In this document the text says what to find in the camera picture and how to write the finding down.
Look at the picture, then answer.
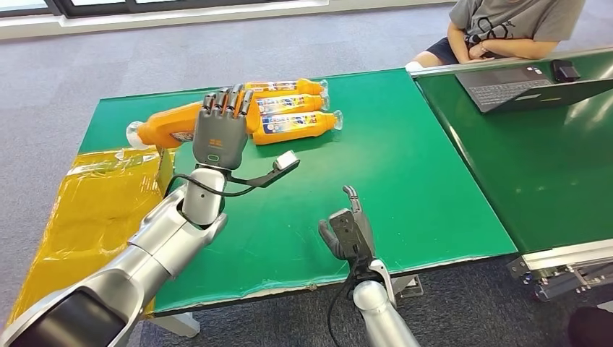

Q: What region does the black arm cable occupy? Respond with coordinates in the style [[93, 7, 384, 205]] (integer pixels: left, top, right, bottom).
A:
[[164, 172, 258, 199], [326, 256, 361, 347]]

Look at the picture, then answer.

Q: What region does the person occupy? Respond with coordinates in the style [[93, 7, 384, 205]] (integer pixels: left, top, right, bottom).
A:
[[411, 0, 587, 66]]

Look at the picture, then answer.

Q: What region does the orange bottle with barcode label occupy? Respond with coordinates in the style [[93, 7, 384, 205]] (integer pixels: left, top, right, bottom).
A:
[[126, 98, 262, 151]]

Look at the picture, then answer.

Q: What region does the yellow plastic bag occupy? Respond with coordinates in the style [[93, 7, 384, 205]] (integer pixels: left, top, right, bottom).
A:
[[7, 147, 176, 327]]

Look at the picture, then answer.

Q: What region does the metal table foot bracket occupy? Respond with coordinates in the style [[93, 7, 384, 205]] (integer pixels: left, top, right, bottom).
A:
[[390, 273, 425, 299]]

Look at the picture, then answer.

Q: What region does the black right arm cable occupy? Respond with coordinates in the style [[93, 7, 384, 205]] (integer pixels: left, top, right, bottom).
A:
[[326, 256, 361, 347]]

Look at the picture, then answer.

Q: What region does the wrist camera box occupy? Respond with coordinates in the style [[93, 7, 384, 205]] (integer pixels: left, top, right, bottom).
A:
[[228, 150, 301, 189], [329, 209, 361, 257]]

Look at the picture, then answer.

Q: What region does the green belt conveyor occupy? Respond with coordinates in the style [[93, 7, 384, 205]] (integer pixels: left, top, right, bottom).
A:
[[407, 46, 613, 303]]

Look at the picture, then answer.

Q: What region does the brown cardboard flap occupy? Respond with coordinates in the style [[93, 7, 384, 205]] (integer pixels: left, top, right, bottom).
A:
[[155, 147, 176, 195]]

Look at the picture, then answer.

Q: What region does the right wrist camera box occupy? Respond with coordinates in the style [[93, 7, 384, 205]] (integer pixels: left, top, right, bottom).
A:
[[329, 209, 361, 257]]

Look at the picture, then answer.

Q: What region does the dark grey laptop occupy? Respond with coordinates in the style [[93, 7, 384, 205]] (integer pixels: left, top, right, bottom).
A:
[[455, 64, 613, 115]]

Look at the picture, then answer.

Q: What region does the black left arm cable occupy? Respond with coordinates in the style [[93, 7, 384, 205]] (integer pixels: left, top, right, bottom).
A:
[[164, 172, 258, 199]]

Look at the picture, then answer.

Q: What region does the dark round object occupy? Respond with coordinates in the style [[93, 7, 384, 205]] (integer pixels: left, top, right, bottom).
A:
[[567, 306, 613, 347]]

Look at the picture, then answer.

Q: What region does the black power adapter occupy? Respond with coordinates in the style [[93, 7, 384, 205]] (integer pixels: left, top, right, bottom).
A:
[[550, 59, 582, 84]]

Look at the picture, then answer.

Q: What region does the orange detergent bottle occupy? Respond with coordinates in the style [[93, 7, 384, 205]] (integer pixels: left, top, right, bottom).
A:
[[244, 77, 330, 97], [252, 93, 332, 117], [252, 110, 344, 146]]

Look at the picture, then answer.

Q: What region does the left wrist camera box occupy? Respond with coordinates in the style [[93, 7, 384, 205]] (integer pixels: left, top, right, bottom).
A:
[[228, 150, 301, 189]]

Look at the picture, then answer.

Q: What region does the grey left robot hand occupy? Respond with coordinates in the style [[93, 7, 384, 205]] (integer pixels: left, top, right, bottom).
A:
[[192, 84, 255, 171]]

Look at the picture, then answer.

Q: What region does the white table leg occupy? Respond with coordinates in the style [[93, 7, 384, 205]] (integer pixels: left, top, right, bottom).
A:
[[147, 312, 202, 339]]

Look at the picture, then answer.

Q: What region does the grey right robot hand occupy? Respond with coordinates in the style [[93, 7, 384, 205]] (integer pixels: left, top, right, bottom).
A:
[[318, 185, 377, 262]]

